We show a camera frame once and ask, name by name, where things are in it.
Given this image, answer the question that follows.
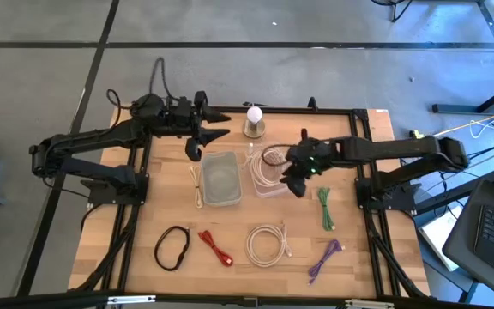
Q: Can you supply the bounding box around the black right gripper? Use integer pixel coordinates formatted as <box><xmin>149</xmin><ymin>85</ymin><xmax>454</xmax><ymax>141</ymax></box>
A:
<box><xmin>281</xmin><ymin>127</ymin><xmax>334</xmax><ymax>199</ymax></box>

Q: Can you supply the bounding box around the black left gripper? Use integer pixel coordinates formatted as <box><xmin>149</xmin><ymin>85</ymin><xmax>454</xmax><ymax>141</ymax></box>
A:
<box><xmin>167</xmin><ymin>90</ymin><xmax>232</xmax><ymax>163</ymax></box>

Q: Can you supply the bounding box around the dark brown cable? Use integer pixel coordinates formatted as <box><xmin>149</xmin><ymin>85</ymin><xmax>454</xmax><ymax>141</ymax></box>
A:
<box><xmin>260</xmin><ymin>144</ymin><xmax>293</xmax><ymax>167</ymax></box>

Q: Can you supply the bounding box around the clear plastic bin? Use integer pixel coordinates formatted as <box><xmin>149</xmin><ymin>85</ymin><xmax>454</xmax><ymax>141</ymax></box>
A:
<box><xmin>249</xmin><ymin>143</ymin><xmax>294</xmax><ymax>199</ymax></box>

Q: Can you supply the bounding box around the light grey plastic bin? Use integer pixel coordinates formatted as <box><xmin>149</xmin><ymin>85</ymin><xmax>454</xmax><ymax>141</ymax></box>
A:
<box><xmin>200</xmin><ymin>150</ymin><xmax>244</xmax><ymax>208</ymax></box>

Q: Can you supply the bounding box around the green cable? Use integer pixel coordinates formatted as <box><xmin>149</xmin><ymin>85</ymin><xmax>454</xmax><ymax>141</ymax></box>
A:
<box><xmin>317</xmin><ymin>186</ymin><xmax>336</xmax><ymax>232</ymax></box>

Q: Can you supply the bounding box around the small beige cable bundle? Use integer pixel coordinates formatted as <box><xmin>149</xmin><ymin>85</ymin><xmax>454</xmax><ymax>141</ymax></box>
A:
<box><xmin>188</xmin><ymin>164</ymin><xmax>205</xmax><ymax>210</ymax></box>

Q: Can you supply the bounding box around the purple cable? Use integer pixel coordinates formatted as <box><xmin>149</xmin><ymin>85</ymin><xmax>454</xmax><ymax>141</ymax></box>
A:
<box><xmin>307</xmin><ymin>239</ymin><xmax>346</xmax><ymax>287</ymax></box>

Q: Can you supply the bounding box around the large beige cable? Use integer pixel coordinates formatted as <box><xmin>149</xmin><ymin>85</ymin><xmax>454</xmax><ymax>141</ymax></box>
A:
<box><xmin>244</xmin><ymin>223</ymin><xmax>293</xmax><ymax>269</ymax></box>

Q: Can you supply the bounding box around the red USB cable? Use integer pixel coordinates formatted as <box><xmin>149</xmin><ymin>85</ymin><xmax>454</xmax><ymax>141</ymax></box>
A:
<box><xmin>197</xmin><ymin>229</ymin><xmax>234</xmax><ymax>268</ymax></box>

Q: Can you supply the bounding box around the white bulb lamp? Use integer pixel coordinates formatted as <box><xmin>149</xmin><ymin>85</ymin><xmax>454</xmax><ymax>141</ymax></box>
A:
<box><xmin>242</xmin><ymin>106</ymin><xmax>267</xmax><ymax>140</ymax></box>

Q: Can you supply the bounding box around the white booklet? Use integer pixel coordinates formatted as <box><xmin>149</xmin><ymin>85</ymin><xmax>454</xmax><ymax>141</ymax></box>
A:
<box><xmin>418</xmin><ymin>204</ymin><xmax>463</xmax><ymax>273</ymax></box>

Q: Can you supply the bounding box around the dark grey laptop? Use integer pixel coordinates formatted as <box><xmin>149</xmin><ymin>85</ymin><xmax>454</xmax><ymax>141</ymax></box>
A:
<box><xmin>442</xmin><ymin>128</ymin><xmax>494</xmax><ymax>308</ymax></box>

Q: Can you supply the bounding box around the black table frame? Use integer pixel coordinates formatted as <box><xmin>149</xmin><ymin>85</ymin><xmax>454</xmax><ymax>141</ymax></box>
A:
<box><xmin>73</xmin><ymin>97</ymin><xmax>431</xmax><ymax>301</ymax></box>

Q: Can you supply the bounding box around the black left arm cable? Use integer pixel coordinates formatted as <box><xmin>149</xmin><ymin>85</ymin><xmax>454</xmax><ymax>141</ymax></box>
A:
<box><xmin>105</xmin><ymin>57</ymin><xmax>176</xmax><ymax>130</ymax></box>

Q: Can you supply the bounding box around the yellow hanging power cord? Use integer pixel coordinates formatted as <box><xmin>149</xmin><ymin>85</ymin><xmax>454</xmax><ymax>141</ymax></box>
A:
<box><xmin>409</xmin><ymin>105</ymin><xmax>494</xmax><ymax>145</ymax></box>

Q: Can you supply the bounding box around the silver metal bracket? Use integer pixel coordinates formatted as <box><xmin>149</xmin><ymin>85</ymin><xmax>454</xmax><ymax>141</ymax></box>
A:
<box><xmin>344</xmin><ymin>299</ymin><xmax>396</xmax><ymax>309</ymax></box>
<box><xmin>106</xmin><ymin>294</ymin><xmax>157</xmax><ymax>306</ymax></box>

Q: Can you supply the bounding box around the black desk frame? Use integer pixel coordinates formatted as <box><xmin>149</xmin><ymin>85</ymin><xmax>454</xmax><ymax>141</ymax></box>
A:
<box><xmin>431</xmin><ymin>0</ymin><xmax>494</xmax><ymax>115</ymax></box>

